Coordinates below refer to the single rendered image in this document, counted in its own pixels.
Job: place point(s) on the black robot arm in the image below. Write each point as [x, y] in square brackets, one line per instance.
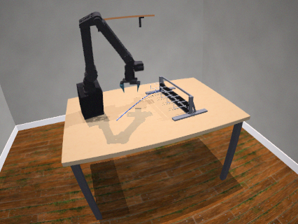
[90, 69]

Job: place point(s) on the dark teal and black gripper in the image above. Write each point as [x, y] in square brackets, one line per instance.
[130, 79]

